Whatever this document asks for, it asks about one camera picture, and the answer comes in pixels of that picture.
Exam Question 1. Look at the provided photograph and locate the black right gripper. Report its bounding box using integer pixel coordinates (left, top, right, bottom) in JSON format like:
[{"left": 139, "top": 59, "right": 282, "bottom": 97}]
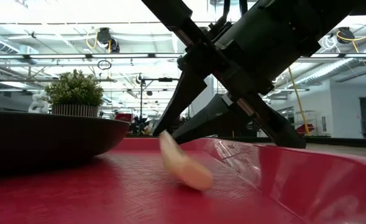
[{"left": 140, "top": 0, "right": 357, "bottom": 149}]

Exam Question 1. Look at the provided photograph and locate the fork with cream handle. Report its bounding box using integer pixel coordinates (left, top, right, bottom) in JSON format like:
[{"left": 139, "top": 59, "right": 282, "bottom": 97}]
[{"left": 158, "top": 129, "right": 214, "bottom": 192}]

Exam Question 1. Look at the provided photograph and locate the red plastic tray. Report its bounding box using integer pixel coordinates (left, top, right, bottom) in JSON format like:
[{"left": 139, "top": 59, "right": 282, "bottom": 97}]
[{"left": 0, "top": 136, "right": 366, "bottom": 224}]

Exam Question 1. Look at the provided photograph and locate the black round plate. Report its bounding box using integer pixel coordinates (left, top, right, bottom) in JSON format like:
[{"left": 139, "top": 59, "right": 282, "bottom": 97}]
[{"left": 0, "top": 110, "right": 130, "bottom": 177}]

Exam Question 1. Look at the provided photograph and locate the red storage bin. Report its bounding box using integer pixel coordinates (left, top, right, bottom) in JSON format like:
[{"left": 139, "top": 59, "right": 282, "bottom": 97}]
[{"left": 296, "top": 123, "right": 316, "bottom": 134}]

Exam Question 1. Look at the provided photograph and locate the green plant in striped pot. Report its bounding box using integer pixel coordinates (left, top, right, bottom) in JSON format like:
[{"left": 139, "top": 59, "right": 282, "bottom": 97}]
[{"left": 45, "top": 68, "right": 104, "bottom": 118}]

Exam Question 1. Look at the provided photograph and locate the white robot figure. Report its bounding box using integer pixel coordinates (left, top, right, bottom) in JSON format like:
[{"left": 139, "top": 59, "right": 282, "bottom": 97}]
[{"left": 28, "top": 90, "right": 51, "bottom": 114}]

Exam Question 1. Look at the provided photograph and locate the black station frame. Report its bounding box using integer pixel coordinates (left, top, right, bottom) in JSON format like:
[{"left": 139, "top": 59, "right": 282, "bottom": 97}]
[{"left": 139, "top": 77, "right": 180, "bottom": 119}]

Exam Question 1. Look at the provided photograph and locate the yellow hanging cable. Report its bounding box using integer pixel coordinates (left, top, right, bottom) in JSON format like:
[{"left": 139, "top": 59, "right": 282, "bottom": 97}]
[{"left": 287, "top": 65, "right": 311, "bottom": 136}]

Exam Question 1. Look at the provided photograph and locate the black ceiling cable reel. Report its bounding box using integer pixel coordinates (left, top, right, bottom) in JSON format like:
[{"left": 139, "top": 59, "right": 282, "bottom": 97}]
[
  {"left": 336, "top": 26, "right": 357, "bottom": 44},
  {"left": 95, "top": 27, "right": 121, "bottom": 54}
]

